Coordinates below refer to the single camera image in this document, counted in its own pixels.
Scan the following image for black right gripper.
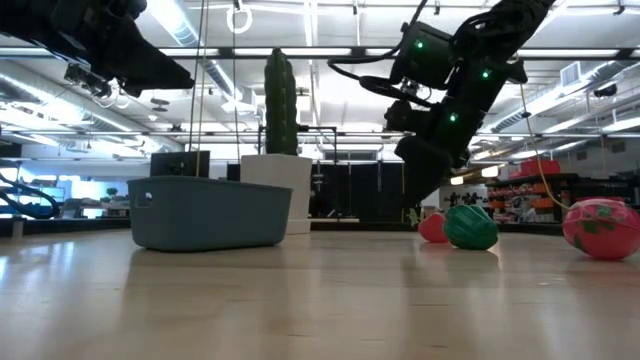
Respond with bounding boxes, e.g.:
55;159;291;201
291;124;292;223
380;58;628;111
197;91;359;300
394;84;501;209

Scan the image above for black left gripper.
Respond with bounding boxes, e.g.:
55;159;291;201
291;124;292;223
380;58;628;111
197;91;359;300
47;0;195;98

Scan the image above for red toy strawberry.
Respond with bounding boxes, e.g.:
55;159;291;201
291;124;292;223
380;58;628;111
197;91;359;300
407;208;450;245

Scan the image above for teal plastic tupperware tub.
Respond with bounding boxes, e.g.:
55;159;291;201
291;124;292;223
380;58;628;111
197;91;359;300
126;175;294;252

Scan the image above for black curtain panels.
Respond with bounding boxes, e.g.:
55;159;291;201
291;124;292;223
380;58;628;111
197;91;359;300
309;162;414;221

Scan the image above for green toy bell pepper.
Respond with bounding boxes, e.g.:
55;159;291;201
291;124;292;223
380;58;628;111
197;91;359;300
442;203;500;251

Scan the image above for shelf with red bins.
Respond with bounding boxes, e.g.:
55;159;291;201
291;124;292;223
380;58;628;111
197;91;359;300
487;158;581;224

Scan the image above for green cactus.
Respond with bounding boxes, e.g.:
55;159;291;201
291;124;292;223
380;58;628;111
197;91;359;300
263;48;300;156

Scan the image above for white plant pot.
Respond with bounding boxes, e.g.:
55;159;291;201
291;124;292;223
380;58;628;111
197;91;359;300
239;153;314;235

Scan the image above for pink toy dragon fruit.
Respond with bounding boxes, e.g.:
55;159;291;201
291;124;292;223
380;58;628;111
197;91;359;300
562;197;640;261

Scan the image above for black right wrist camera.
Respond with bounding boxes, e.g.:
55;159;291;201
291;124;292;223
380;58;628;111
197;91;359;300
383;98;434;135

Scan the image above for white hanging ring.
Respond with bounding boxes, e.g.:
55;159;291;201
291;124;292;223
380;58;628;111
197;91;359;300
225;3;254;35

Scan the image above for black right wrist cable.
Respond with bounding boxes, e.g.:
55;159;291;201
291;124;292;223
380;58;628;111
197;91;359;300
327;0;436;109

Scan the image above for yellow hanging cable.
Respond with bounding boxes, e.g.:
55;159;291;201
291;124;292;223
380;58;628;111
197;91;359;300
518;83;572;211

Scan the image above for black overhead frame bar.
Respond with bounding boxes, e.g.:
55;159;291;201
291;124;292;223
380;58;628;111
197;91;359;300
157;46;640;59

